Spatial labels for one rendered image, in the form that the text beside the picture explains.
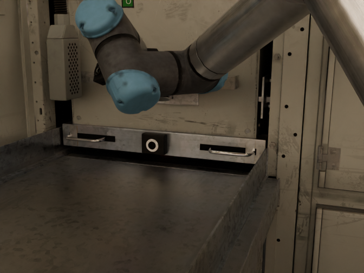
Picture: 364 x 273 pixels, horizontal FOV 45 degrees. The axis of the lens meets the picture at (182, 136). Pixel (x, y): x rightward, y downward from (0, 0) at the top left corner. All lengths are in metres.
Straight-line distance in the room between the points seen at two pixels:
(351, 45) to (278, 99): 0.64
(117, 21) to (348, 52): 0.45
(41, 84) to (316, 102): 0.68
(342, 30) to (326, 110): 0.61
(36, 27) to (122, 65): 0.53
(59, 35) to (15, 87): 0.21
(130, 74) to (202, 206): 0.30
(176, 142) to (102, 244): 0.44
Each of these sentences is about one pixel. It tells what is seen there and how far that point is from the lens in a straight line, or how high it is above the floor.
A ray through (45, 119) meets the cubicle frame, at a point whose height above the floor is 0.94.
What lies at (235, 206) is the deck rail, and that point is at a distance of 0.70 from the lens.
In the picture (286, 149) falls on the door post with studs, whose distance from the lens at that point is 0.99.
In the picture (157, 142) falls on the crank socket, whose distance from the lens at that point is 1.07.
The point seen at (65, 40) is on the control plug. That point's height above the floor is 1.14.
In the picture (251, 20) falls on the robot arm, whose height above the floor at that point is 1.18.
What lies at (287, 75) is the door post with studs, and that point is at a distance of 0.97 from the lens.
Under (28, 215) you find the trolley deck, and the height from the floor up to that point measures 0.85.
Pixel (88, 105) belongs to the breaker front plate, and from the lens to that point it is 1.18.
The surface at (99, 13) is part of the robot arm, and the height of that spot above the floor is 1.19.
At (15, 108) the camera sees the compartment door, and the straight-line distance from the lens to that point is 1.22.
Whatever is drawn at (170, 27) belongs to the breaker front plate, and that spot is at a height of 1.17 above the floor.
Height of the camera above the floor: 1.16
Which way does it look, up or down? 13 degrees down
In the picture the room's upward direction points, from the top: straight up
